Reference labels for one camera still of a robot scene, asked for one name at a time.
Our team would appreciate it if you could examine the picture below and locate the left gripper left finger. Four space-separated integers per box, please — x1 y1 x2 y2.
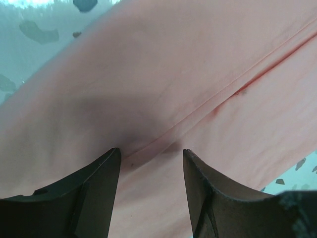
0 148 121 238

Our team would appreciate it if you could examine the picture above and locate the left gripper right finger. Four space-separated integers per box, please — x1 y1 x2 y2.
183 149 317 238

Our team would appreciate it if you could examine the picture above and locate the salmon pink t-shirt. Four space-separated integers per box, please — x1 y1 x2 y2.
0 0 317 238

